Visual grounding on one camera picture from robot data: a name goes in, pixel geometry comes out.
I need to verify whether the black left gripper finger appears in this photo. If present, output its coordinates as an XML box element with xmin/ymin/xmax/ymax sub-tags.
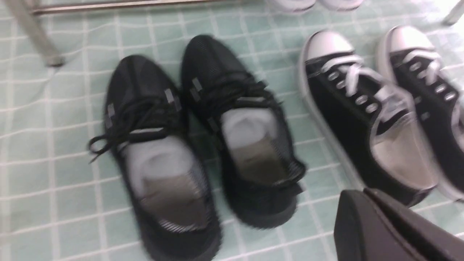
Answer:
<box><xmin>333</xmin><ymin>188</ymin><xmax>464</xmax><ymax>261</ymax></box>

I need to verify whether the black mesh sneaker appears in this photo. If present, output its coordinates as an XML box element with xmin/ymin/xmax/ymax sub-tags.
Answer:
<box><xmin>181</xmin><ymin>34</ymin><xmax>307</xmax><ymax>229</ymax></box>
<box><xmin>88</xmin><ymin>55</ymin><xmax>222</xmax><ymax>261</ymax></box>

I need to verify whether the steel shoe rack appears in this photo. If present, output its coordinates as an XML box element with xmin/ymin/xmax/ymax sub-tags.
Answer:
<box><xmin>2</xmin><ymin>0</ymin><xmax>463</xmax><ymax>67</ymax></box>

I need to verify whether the left black canvas sneaker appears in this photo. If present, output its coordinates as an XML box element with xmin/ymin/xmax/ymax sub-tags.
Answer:
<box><xmin>297</xmin><ymin>29</ymin><xmax>439</xmax><ymax>207</ymax></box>

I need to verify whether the black canvas sneaker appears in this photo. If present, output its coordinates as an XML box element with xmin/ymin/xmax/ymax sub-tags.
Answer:
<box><xmin>297</xmin><ymin>29</ymin><xmax>439</xmax><ymax>207</ymax></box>
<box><xmin>376</xmin><ymin>25</ymin><xmax>464</xmax><ymax>201</ymax></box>

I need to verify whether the right black canvas sneaker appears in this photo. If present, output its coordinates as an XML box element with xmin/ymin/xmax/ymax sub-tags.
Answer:
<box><xmin>376</xmin><ymin>25</ymin><xmax>464</xmax><ymax>201</ymax></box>

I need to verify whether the left navy slip-on shoe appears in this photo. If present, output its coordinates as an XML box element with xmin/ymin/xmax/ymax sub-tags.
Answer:
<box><xmin>267</xmin><ymin>0</ymin><xmax>316</xmax><ymax>14</ymax></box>

